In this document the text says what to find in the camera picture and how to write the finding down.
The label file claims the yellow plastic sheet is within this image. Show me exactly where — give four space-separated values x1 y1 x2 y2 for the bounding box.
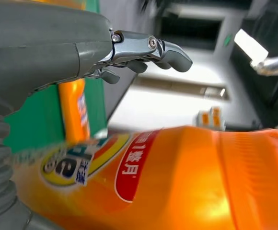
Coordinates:
31 0 87 11

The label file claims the small orange white box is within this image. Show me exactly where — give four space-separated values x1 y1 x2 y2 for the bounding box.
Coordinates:
210 106 226 130
197 111 211 128

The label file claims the orange detergent bottle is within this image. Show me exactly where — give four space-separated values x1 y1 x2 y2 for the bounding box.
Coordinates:
10 125 278 230
57 78 91 144

